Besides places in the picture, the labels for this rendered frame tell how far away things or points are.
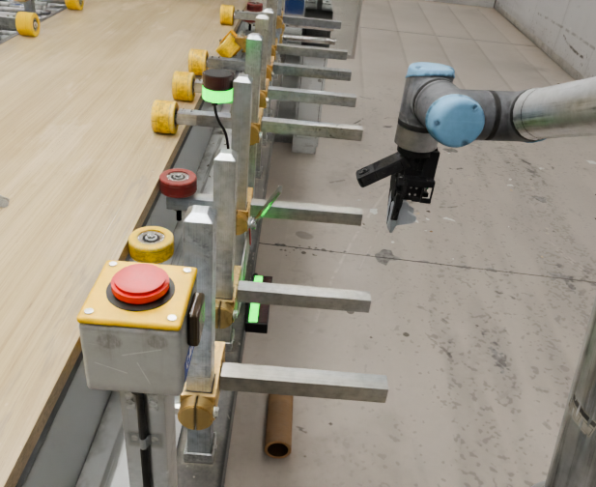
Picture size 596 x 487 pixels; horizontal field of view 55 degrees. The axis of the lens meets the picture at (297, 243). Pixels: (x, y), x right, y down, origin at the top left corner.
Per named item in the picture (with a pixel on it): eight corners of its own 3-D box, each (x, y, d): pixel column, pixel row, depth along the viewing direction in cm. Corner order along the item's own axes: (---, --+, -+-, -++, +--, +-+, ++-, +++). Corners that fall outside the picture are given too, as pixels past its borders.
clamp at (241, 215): (252, 206, 135) (253, 186, 132) (246, 237, 123) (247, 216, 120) (228, 204, 134) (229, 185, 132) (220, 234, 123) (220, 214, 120)
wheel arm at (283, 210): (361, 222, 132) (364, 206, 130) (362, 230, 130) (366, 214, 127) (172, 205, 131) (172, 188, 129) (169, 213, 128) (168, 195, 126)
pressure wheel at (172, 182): (199, 212, 135) (199, 167, 128) (193, 230, 128) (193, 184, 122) (165, 209, 134) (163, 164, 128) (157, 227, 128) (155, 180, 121)
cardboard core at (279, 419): (295, 368, 194) (292, 442, 169) (293, 385, 199) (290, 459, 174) (270, 366, 194) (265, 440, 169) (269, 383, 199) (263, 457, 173)
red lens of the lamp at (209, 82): (235, 81, 113) (236, 71, 112) (232, 91, 108) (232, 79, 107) (205, 78, 113) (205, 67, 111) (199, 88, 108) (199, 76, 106)
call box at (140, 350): (198, 340, 49) (197, 265, 44) (182, 405, 43) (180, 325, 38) (114, 333, 48) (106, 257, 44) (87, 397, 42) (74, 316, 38)
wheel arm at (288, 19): (340, 27, 253) (341, 18, 251) (340, 29, 250) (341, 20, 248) (226, 16, 252) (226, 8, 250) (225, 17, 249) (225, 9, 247)
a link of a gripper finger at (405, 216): (412, 241, 129) (421, 205, 124) (386, 238, 129) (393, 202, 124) (411, 233, 132) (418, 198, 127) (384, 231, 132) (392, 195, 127)
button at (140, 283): (174, 282, 43) (174, 264, 42) (162, 316, 40) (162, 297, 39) (121, 277, 43) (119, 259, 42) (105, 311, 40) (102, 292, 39)
